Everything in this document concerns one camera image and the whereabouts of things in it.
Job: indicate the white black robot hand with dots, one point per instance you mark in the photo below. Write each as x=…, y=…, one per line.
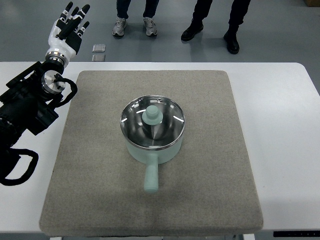
x=65, y=37

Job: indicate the glass lid with green knob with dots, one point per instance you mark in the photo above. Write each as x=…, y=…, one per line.
x=152, y=122

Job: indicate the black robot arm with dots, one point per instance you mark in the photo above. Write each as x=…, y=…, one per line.
x=29, y=104

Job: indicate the upper metal floor plate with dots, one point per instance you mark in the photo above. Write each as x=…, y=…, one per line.
x=99, y=48

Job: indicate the metal floor plate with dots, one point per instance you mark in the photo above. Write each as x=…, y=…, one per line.
x=98, y=57
x=99, y=48

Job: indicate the lower metal floor plate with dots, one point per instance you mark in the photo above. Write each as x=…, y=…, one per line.
x=98, y=57

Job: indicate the mint green saucepan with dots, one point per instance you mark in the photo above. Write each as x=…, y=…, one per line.
x=152, y=158

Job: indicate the grey felt mat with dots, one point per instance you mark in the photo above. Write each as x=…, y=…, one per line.
x=97, y=188

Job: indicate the black control panel strip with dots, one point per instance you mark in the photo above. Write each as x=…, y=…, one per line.
x=297, y=234

